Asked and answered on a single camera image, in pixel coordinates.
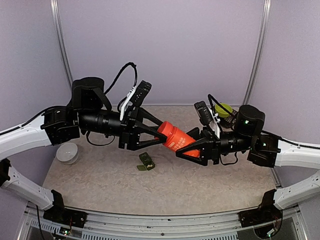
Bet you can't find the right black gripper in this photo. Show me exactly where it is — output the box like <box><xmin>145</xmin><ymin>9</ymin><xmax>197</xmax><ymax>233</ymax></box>
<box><xmin>172</xmin><ymin>126</ymin><xmax>254</xmax><ymax>167</ymax></box>

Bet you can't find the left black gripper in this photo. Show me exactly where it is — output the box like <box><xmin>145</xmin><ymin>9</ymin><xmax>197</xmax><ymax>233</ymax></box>
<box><xmin>78</xmin><ymin>107</ymin><xmax>168</xmax><ymax>152</ymax></box>

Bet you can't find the orange pill bottle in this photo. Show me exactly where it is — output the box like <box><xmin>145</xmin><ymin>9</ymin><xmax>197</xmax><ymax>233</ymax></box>
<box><xmin>157</xmin><ymin>121</ymin><xmax>196</xmax><ymax>152</ymax></box>

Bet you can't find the green weekly pill organizer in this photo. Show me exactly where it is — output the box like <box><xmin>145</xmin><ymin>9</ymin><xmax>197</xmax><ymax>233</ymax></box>
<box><xmin>136</xmin><ymin>152</ymin><xmax>156</xmax><ymax>171</ymax></box>

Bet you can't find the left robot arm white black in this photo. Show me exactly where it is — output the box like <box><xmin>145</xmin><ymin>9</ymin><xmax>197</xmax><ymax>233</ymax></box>
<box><xmin>0</xmin><ymin>77</ymin><xmax>167</xmax><ymax>223</ymax></box>

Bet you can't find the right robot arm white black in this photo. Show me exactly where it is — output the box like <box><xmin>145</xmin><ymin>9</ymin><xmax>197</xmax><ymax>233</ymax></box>
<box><xmin>175</xmin><ymin>101</ymin><xmax>320</xmax><ymax>170</ymax></box>

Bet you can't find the black patterned square plate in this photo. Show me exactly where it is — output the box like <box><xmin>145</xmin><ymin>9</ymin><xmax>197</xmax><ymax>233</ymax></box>
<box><xmin>220</xmin><ymin>115</ymin><xmax>236</xmax><ymax>129</ymax></box>

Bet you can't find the lime green bowl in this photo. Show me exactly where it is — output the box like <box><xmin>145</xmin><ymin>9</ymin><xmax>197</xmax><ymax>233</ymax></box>
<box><xmin>214</xmin><ymin>103</ymin><xmax>233</xmax><ymax>119</ymax></box>

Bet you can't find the white bowl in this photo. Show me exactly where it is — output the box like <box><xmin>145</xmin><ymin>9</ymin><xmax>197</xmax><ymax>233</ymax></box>
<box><xmin>56</xmin><ymin>142</ymin><xmax>79</xmax><ymax>165</ymax></box>

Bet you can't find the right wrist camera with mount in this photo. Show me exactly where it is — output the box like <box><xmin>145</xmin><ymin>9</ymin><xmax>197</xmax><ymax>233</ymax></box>
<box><xmin>194</xmin><ymin>101</ymin><xmax>222</xmax><ymax>139</ymax></box>

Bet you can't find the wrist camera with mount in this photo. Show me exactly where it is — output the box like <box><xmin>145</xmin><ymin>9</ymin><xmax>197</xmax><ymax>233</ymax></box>
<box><xmin>119</xmin><ymin>80</ymin><xmax>152</xmax><ymax>121</ymax></box>
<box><xmin>194</xmin><ymin>101</ymin><xmax>222</xmax><ymax>139</ymax></box>

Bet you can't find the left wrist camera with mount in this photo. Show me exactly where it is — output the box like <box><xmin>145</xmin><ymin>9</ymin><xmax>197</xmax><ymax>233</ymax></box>
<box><xmin>119</xmin><ymin>80</ymin><xmax>152</xmax><ymax>121</ymax></box>

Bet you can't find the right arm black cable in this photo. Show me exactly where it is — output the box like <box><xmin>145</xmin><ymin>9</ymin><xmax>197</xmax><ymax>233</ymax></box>
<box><xmin>207</xmin><ymin>93</ymin><xmax>320</xmax><ymax>166</ymax></box>

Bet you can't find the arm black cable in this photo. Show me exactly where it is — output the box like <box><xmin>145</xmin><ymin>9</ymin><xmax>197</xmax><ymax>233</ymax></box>
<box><xmin>103</xmin><ymin>62</ymin><xmax>138</xmax><ymax>96</ymax></box>
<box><xmin>207</xmin><ymin>93</ymin><xmax>320</xmax><ymax>166</ymax></box>

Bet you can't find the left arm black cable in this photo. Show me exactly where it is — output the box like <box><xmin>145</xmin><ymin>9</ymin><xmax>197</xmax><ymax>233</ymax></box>
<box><xmin>103</xmin><ymin>62</ymin><xmax>138</xmax><ymax>96</ymax></box>

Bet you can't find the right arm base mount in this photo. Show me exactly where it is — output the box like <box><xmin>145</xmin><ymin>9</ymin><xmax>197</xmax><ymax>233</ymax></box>
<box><xmin>238</xmin><ymin>205</ymin><xmax>283</xmax><ymax>228</ymax></box>

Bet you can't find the front aluminium rail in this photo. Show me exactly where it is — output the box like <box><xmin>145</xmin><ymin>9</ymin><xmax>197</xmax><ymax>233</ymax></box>
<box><xmin>16</xmin><ymin>203</ymin><xmax>267</xmax><ymax>240</ymax></box>

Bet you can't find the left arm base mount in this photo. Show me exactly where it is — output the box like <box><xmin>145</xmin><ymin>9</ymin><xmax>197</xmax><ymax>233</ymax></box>
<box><xmin>43</xmin><ymin>206</ymin><xmax>88</xmax><ymax>228</ymax></box>

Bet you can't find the left aluminium frame post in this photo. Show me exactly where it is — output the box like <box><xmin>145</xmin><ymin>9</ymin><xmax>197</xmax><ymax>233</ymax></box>
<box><xmin>49</xmin><ymin>0</ymin><xmax>74</xmax><ymax>105</ymax></box>

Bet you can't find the aluminium frame post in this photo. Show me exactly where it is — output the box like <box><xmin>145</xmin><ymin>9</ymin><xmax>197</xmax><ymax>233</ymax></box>
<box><xmin>49</xmin><ymin>0</ymin><xmax>74</xmax><ymax>105</ymax></box>
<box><xmin>242</xmin><ymin>0</ymin><xmax>272</xmax><ymax>105</ymax></box>

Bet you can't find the right aluminium frame post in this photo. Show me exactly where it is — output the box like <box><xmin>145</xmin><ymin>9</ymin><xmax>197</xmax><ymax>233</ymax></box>
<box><xmin>242</xmin><ymin>0</ymin><xmax>272</xmax><ymax>105</ymax></box>

